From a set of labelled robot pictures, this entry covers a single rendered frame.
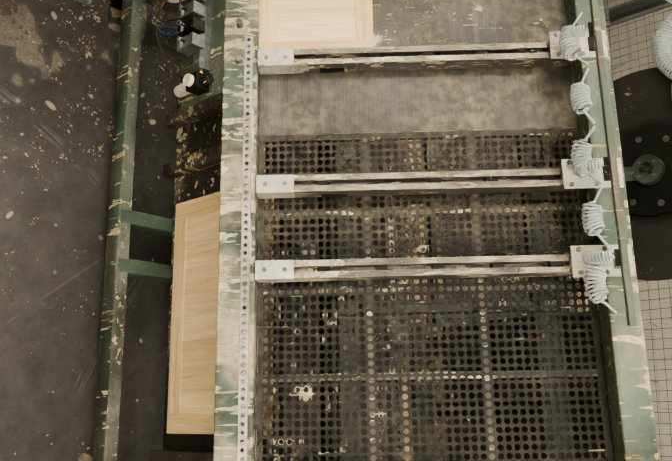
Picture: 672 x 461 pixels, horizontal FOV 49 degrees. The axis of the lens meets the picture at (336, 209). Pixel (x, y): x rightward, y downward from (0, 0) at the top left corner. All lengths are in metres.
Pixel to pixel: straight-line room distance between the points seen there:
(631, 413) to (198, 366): 1.50
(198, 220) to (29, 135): 0.73
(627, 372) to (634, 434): 0.18
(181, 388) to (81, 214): 0.81
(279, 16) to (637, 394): 1.72
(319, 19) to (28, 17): 1.21
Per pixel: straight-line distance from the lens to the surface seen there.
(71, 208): 3.10
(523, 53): 2.65
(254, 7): 2.72
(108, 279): 2.98
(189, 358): 2.88
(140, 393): 3.20
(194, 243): 2.94
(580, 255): 2.42
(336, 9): 2.73
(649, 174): 2.87
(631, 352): 2.43
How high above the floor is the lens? 2.62
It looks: 39 degrees down
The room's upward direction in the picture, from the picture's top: 77 degrees clockwise
